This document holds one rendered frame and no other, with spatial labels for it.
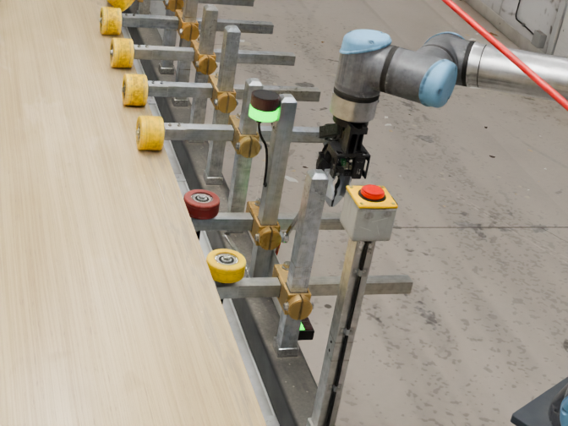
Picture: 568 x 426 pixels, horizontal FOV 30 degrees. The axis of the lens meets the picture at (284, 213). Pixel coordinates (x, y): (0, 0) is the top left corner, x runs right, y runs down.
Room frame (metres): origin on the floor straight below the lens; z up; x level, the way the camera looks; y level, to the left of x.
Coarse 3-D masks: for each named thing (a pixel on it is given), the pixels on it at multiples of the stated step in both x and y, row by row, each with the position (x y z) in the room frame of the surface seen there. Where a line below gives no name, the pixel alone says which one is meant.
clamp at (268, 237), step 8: (248, 208) 2.11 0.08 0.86; (256, 208) 2.11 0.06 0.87; (256, 216) 2.07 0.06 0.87; (256, 224) 2.05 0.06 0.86; (256, 232) 2.04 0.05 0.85; (264, 232) 2.01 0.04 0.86; (272, 232) 2.02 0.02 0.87; (256, 240) 2.02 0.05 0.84; (264, 240) 2.01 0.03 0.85; (272, 240) 2.02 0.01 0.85; (280, 240) 2.02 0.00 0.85; (264, 248) 2.01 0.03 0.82; (272, 248) 2.02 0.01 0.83
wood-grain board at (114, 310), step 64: (0, 0) 3.08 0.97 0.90; (64, 0) 3.18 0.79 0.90; (0, 64) 2.60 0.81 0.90; (64, 64) 2.67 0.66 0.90; (0, 128) 2.22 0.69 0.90; (64, 128) 2.28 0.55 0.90; (128, 128) 2.34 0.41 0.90; (0, 192) 1.93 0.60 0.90; (64, 192) 1.98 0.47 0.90; (128, 192) 2.03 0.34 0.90; (0, 256) 1.69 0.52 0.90; (64, 256) 1.73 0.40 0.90; (128, 256) 1.77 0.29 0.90; (192, 256) 1.81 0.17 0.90; (0, 320) 1.49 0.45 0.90; (64, 320) 1.52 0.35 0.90; (128, 320) 1.56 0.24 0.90; (192, 320) 1.59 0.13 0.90; (0, 384) 1.33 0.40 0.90; (64, 384) 1.35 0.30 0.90; (128, 384) 1.38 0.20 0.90; (192, 384) 1.41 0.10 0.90
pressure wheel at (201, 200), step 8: (192, 192) 2.06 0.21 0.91; (200, 192) 2.07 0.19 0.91; (208, 192) 2.08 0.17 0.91; (184, 200) 2.03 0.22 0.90; (192, 200) 2.03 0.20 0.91; (200, 200) 2.04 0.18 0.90; (208, 200) 2.04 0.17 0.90; (216, 200) 2.04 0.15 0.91; (192, 208) 2.01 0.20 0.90; (200, 208) 2.01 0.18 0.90; (208, 208) 2.01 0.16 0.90; (216, 208) 2.03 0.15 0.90; (192, 216) 2.01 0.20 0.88; (200, 216) 2.01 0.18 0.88; (208, 216) 2.01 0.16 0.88
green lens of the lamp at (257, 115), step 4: (252, 108) 2.02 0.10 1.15; (248, 112) 2.04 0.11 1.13; (252, 112) 2.02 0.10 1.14; (256, 112) 2.02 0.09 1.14; (260, 112) 2.01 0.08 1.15; (264, 112) 2.01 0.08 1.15; (268, 112) 2.02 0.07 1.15; (272, 112) 2.02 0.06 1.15; (276, 112) 2.03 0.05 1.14; (252, 116) 2.02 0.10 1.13; (256, 116) 2.02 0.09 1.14; (260, 116) 2.01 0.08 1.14; (264, 116) 2.01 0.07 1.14; (268, 116) 2.02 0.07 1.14; (272, 116) 2.02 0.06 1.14; (276, 116) 2.04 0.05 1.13; (260, 120) 2.01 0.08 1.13; (264, 120) 2.01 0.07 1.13; (268, 120) 2.02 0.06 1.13; (272, 120) 2.02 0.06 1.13
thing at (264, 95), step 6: (258, 90) 2.06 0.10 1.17; (264, 90) 2.06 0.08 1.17; (270, 90) 2.07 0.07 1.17; (258, 96) 2.02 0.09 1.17; (264, 96) 2.03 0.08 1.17; (270, 96) 2.04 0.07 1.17; (276, 96) 2.04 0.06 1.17; (276, 120) 2.04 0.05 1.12; (258, 126) 2.04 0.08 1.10; (276, 126) 2.04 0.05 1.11; (264, 144) 2.04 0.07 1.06; (264, 180) 2.05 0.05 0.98; (264, 186) 2.05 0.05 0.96
